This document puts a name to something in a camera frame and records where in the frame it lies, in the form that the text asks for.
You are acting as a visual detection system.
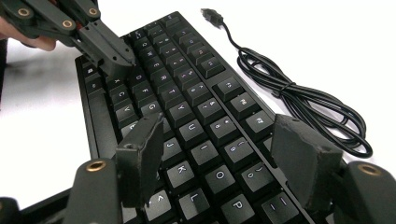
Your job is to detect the black keyboard cable with plug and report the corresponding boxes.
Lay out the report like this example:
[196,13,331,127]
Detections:
[200,7,374,160]

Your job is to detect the black computer keyboard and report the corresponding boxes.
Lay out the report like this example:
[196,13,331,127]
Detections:
[74,10,316,224]

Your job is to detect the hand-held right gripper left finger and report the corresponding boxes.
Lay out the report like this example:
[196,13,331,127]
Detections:
[115,112,165,209]

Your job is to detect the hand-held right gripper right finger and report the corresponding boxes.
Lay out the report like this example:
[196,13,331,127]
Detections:
[270,113,344,213]

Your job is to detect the white board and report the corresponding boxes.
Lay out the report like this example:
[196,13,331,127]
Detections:
[0,0,396,210]

